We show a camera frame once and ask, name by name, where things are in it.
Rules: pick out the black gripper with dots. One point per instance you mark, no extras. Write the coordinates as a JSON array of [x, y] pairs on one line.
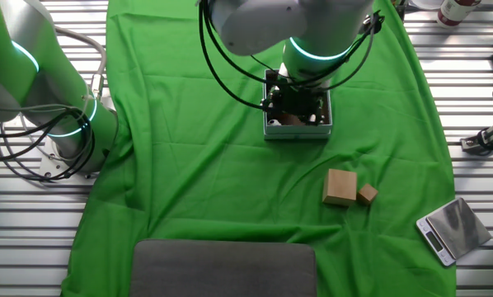
[[298, 101]]

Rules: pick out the large wooden block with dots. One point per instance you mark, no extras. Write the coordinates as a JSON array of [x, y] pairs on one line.
[[339, 185]]

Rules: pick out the small wooden cube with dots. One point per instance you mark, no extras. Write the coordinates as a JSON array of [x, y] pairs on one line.
[[367, 194]]

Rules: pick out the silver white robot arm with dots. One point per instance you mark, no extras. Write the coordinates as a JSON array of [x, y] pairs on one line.
[[44, 82]]

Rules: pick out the pale blue gift box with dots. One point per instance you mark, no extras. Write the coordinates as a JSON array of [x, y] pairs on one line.
[[296, 131]]

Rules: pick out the green cloth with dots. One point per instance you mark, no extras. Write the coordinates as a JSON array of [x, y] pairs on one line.
[[189, 165]]

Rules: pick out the white round dish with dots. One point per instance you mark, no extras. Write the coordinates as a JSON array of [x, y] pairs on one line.
[[425, 3]]

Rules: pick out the grey cushion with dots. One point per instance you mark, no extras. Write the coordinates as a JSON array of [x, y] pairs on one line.
[[222, 268]]

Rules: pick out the red white bottle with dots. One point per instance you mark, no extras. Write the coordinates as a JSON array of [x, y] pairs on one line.
[[456, 10]]

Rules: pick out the silver digital scale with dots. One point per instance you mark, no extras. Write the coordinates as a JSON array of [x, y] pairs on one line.
[[456, 227]]

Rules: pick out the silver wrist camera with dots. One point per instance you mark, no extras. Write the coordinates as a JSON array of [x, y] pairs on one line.
[[372, 22]]

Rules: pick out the small silver camera on mount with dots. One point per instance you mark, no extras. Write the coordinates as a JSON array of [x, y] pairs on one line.
[[487, 138]]

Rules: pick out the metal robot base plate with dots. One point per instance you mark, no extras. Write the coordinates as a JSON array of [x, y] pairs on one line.
[[50, 165]]

